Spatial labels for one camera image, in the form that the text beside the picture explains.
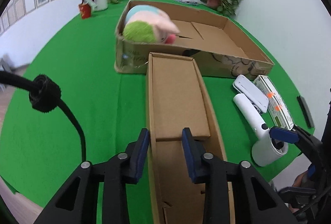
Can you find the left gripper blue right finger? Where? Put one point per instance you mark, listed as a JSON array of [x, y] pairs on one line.
[[193, 151]]

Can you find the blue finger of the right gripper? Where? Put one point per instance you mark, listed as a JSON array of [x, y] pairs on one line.
[[283, 135]]

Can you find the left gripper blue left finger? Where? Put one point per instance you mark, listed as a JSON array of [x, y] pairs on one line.
[[137, 151]]

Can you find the green white medicine box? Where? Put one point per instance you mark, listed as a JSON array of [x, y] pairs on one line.
[[276, 107]]

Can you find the white hair dryer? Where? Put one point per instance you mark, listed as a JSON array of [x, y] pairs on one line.
[[266, 149]]

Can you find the white plastic device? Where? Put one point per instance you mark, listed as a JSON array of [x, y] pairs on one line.
[[255, 95]]

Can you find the long cardboard insert tray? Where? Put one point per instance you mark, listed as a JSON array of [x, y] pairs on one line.
[[176, 97]]

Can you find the green cloth table cover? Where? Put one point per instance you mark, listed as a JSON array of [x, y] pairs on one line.
[[234, 193]]

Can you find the black remote on table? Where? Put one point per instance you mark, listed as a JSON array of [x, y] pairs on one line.
[[306, 111]]

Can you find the large cardboard box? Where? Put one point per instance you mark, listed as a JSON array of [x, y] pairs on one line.
[[219, 47]]

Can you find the pink pig plush toy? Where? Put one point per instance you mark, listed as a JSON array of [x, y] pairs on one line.
[[149, 24]]

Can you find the white enamel mug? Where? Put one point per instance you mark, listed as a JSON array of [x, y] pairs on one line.
[[100, 5]]

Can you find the green packet in cup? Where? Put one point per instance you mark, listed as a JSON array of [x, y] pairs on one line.
[[91, 3]]

